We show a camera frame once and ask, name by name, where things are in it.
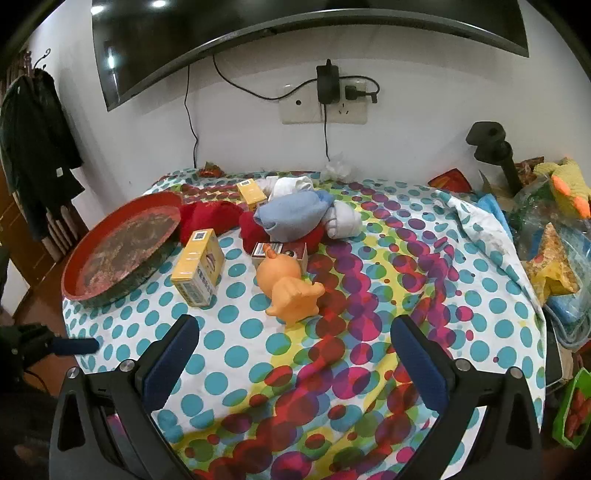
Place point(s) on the yellow snack bag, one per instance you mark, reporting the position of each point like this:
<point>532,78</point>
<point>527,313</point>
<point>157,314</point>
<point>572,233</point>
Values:
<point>551,263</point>

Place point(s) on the cardboard box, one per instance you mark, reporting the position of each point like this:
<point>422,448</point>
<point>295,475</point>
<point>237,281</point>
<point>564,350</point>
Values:
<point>489,183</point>

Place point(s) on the orange candy wrapper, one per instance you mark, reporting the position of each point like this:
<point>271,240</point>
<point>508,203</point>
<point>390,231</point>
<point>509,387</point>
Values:
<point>211,170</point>

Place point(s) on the wooden rack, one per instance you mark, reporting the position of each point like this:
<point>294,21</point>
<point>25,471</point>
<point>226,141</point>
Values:
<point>64,230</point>

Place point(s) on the green packet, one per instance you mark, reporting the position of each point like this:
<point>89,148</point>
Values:
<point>575,410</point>

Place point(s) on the black clamp stand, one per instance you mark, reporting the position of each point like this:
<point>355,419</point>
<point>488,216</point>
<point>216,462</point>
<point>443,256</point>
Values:
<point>489,138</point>

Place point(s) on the red round tray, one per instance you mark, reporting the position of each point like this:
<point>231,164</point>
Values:
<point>115,249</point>

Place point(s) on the white wall socket plate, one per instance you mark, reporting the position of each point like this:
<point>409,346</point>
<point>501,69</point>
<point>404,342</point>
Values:
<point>300,108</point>

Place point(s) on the crumpled clear plastic bag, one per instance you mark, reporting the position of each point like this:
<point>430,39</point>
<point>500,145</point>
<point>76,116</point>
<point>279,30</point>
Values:
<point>339,168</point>

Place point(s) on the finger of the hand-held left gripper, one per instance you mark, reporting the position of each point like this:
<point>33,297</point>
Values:
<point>76,345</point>

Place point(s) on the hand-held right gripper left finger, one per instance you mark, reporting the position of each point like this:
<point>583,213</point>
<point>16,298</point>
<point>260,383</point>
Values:
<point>168,364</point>

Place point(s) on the patterned snack bag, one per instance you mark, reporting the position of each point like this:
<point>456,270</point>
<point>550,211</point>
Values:
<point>531,168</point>

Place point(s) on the light blue sock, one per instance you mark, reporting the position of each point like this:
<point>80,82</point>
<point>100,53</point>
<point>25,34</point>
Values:
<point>291,219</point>

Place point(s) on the red and white box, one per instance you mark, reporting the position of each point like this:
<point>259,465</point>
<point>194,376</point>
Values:
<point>293,253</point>

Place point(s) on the large yellow box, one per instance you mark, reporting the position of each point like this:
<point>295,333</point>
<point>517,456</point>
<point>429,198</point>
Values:
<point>198,272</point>

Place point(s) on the black power adapter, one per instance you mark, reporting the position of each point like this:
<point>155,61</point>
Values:
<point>328,83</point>

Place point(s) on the black television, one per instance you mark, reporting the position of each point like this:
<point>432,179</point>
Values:
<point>231,18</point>

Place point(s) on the knotted white sock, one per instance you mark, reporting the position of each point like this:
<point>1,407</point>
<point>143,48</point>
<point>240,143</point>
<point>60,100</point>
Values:
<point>344,221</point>

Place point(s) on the small yellow box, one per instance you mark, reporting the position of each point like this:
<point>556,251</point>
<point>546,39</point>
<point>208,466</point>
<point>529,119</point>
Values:
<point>251,194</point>

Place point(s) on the yellow knit toy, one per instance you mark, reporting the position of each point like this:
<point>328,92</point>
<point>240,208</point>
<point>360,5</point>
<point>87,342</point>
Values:
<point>570,184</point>

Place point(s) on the polka dot tablecloth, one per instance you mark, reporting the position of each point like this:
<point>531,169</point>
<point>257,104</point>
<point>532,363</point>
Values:
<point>323,369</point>

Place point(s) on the blue cloth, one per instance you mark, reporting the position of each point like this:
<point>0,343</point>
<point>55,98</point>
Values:
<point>489,203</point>

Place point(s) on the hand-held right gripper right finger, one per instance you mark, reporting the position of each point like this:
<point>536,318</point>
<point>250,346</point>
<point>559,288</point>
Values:
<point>418,364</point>

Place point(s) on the orange toy duck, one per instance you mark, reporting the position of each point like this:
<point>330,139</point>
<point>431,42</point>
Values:
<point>286,295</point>

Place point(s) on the red packet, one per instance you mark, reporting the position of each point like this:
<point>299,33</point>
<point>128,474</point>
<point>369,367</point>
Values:
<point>450,180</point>

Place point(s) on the dark jacket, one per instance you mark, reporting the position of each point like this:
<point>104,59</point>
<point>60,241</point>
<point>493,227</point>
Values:
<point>32,147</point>

